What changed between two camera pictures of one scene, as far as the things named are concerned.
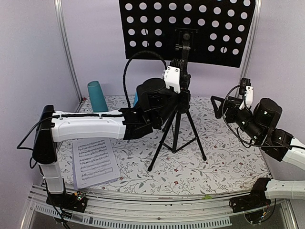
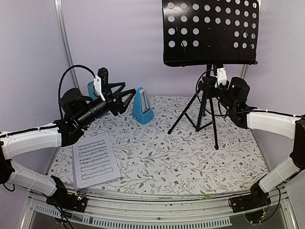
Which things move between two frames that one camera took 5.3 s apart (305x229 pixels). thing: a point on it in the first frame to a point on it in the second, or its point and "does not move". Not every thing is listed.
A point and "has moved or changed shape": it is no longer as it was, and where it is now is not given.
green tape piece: [207, 197] does not move
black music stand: [215, 31] has moved or changed shape
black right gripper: [233, 104] to [210, 87]
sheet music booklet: [94, 162] does not move
